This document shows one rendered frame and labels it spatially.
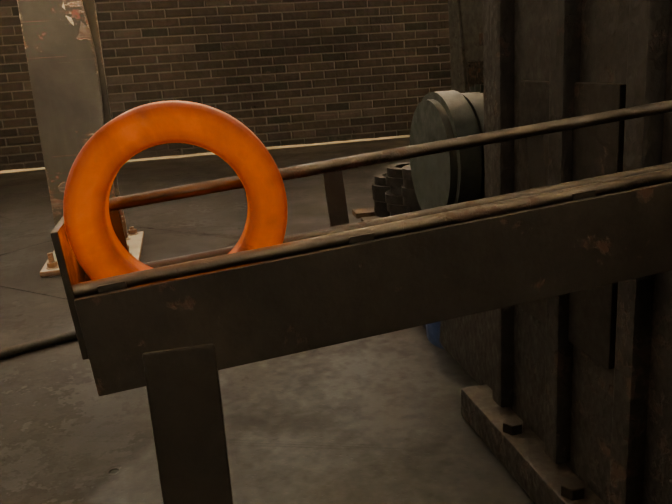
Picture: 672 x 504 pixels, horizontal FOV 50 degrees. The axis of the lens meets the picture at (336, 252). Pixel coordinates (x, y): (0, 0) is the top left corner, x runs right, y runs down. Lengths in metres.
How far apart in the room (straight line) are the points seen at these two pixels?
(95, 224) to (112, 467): 1.05
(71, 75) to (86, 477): 1.91
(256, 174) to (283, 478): 0.96
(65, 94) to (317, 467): 2.07
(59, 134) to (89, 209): 2.54
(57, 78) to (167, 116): 2.55
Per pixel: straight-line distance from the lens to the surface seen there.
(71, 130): 3.15
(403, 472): 1.48
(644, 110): 0.81
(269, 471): 1.51
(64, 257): 0.60
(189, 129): 0.60
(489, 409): 1.55
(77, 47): 3.13
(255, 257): 0.60
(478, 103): 2.00
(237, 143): 0.61
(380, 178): 2.92
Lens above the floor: 0.79
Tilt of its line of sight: 15 degrees down
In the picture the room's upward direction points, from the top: 4 degrees counter-clockwise
